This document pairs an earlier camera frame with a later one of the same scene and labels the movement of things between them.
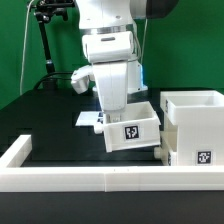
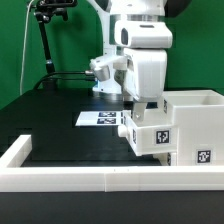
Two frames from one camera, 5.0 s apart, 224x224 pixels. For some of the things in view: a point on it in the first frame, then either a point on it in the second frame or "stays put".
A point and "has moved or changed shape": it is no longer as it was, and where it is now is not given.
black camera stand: x=43 y=10 stays put
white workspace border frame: x=15 y=178 stays put
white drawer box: x=138 y=127 has moved or changed shape
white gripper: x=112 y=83 → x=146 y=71
